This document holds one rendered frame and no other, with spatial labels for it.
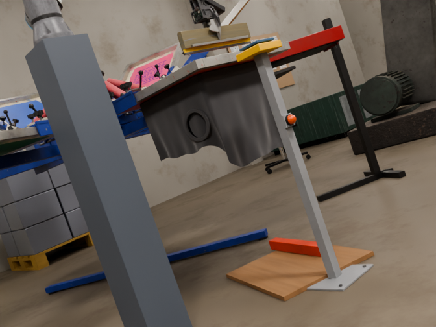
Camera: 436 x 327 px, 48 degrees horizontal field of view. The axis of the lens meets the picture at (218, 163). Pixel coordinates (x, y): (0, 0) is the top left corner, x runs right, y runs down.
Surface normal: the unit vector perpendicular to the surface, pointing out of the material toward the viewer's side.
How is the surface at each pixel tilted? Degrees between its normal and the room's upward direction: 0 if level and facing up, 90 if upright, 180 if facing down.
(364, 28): 90
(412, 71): 90
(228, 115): 94
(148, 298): 90
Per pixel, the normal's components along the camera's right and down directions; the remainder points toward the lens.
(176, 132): -0.65, 0.40
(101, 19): 0.63, -0.18
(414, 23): -0.57, 0.25
